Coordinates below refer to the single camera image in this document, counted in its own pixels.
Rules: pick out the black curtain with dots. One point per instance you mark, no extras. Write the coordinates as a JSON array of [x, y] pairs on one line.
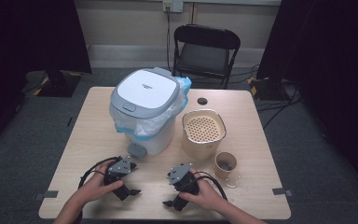
[[28, 37], [338, 62]]

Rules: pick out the grey trash can pedal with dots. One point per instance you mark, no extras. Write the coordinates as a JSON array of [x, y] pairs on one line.
[[136, 150]]

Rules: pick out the person's left hand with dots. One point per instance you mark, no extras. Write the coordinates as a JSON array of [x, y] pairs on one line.
[[93, 188]]

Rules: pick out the black stand base yellow tape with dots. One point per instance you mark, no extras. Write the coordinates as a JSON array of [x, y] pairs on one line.
[[59, 84], [268, 89]]

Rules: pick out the black table grommet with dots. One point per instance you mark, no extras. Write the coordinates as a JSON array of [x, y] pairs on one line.
[[202, 101]]

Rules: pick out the white pedal trash can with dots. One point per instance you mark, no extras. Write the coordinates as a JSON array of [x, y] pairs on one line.
[[162, 141]]

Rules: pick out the black tape strip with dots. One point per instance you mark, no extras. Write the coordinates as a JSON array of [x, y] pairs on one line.
[[70, 121]]

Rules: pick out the white wall socket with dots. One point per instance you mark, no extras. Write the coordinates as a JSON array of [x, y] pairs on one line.
[[177, 6]]

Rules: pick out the grey tape strip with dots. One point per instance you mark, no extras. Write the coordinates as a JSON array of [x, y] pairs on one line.
[[281, 191], [47, 194]]

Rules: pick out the clear plastic scrap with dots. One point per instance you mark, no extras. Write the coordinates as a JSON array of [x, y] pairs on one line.
[[232, 181]]

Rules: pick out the person's right hand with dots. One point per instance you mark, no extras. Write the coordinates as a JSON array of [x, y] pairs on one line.
[[208, 196]]

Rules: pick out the translucent blue-edged trash bag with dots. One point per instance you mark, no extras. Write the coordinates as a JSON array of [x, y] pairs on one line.
[[149, 125]]

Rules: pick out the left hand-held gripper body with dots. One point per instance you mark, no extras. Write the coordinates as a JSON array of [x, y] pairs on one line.
[[122, 166]]

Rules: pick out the black folding chair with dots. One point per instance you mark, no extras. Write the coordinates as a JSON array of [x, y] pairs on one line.
[[205, 57]]

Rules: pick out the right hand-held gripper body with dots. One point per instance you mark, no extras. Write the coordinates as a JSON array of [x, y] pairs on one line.
[[178, 173]]

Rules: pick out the beige strainer bucket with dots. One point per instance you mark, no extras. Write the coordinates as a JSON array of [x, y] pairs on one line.
[[203, 128]]

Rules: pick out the white trash can lid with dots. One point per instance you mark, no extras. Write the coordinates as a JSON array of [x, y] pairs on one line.
[[146, 88]]

